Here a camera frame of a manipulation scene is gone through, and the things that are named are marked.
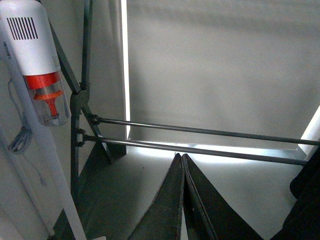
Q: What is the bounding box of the white orange handheld vacuum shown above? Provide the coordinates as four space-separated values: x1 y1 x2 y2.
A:
0 0 86 240

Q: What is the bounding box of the black printed t-shirt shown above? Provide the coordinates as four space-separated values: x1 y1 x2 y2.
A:
272 149 320 240

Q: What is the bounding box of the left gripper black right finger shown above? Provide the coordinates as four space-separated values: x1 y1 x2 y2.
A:
182 154 262 240

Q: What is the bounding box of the dark metal rack frame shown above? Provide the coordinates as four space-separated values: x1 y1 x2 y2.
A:
44 0 130 240

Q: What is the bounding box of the grey coiled cable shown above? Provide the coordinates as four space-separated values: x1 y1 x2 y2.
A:
6 79 48 188

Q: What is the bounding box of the lower metal rack rail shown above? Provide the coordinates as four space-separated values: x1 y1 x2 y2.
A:
82 133 307 166

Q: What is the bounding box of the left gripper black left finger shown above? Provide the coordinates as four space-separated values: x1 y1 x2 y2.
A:
128 153 185 240

